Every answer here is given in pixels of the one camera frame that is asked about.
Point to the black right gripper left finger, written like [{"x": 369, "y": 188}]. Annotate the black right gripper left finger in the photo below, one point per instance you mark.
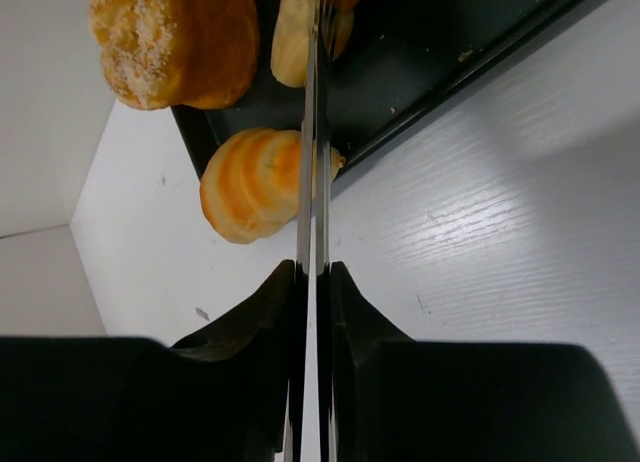
[{"x": 222, "y": 393}]

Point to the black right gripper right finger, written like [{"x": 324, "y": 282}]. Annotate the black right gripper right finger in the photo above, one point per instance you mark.
[{"x": 400, "y": 399}]

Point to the metal tongs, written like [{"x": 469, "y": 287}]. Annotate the metal tongs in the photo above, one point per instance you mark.
[{"x": 315, "y": 172}]

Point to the oval brown bread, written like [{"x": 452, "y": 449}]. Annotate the oval brown bread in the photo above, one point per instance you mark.
[{"x": 290, "y": 43}]

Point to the striped croissant bread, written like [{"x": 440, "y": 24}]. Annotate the striped croissant bread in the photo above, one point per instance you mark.
[{"x": 250, "y": 187}]

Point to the large orange sugared bread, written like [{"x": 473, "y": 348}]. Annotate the large orange sugared bread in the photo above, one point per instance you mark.
[{"x": 160, "y": 53}]

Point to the small screw on table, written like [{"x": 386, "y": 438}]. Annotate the small screw on table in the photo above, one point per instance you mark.
[{"x": 201, "y": 313}]

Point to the black baking tray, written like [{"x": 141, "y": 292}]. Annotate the black baking tray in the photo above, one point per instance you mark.
[{"x": 404, "y": 59}]

